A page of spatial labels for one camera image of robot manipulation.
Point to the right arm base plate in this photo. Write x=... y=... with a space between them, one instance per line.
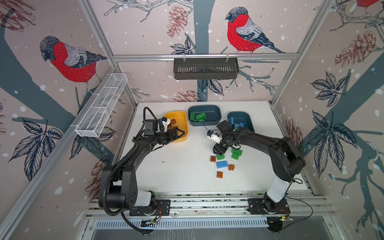
x=260 y=206

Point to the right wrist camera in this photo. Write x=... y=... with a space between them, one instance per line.
x=214 y=136

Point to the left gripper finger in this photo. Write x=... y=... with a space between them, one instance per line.
x=179 y=137
x=178 y=131

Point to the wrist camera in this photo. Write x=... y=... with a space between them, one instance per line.
x=214 y=136
x=153 y=126

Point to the white mesh wall shelf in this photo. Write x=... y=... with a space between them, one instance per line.
x=99 y=112

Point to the yellow plastic bin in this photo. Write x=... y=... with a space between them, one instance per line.
x=182 y=122

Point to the aluminium mounting rail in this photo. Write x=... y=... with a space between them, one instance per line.
x=301 y=204

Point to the dark teal bin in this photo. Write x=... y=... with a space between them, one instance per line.
x=242 y=117
x=213 y=113

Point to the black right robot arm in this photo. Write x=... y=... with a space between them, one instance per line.
x=286 y=159

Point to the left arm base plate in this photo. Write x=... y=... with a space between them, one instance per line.
x=160 y=208

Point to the right dark teal bin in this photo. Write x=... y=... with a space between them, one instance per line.
x=242 y=117

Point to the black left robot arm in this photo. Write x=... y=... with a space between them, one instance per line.
x=119 y=189

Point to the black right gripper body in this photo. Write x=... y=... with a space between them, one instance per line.
x=223 y=144

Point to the brown lego bottom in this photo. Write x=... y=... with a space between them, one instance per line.
x=219 y=175

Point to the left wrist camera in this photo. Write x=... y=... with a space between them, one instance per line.
x=153 y=126

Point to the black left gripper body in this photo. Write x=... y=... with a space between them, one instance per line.
x=164 y=137

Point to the black hanging wire basket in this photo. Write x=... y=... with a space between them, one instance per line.
x=206 y=68

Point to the middle dark teal bin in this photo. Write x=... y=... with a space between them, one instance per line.
x=213 y=113

